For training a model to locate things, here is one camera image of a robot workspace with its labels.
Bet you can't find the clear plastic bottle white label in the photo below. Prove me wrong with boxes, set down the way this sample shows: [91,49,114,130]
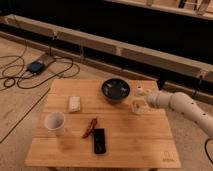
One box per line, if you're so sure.
[132,86,146,115]

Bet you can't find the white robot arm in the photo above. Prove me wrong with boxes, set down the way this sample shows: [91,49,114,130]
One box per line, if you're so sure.
[146,91,213,139]

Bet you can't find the dark blue bowl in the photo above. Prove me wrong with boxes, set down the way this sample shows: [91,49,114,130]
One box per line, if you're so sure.
[101,78,130,102]

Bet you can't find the black remote control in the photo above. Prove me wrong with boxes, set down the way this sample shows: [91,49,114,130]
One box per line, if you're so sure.
[93,128,106,154]

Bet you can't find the wooden table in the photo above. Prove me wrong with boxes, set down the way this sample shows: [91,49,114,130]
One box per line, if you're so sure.
[25,79,181,168]

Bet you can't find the white sponge block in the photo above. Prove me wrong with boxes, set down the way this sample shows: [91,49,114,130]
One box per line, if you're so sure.
[68,96,81,112]

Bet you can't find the white paper cup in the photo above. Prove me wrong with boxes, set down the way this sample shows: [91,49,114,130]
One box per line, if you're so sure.
[44,112,65,136]

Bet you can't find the black cable at right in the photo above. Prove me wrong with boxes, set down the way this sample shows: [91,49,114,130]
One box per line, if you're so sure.
[198,74,213,165]

